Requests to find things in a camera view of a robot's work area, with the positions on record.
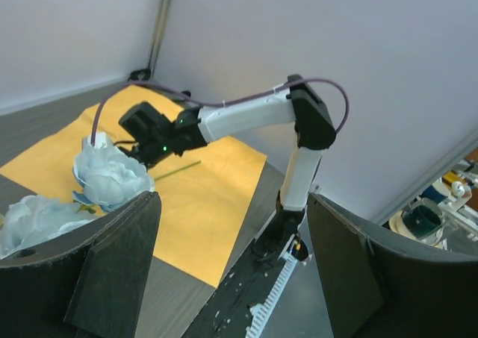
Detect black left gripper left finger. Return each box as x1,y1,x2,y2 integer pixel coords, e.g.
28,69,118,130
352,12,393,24
1,192,161,337

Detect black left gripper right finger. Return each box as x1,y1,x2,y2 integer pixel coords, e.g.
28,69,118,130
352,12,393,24
307,193,477,337

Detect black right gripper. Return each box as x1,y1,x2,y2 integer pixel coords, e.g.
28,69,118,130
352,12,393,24
118,101,179,169

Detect small pink bud stem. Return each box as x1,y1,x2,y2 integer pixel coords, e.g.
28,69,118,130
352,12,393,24
154,160,202,182

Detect blue flower stem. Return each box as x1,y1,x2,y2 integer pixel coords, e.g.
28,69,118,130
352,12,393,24
1,137,155,259

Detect orange yellow wrapping paper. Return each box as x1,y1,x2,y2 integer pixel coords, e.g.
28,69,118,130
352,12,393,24
1,86,265,287

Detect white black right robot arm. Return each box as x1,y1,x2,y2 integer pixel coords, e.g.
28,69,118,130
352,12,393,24
119,75,337,248

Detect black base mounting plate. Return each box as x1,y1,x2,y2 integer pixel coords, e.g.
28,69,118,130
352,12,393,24
182,237,311,338

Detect white slotted cable duct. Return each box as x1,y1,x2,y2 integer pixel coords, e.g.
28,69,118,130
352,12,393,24
245,252,298,338

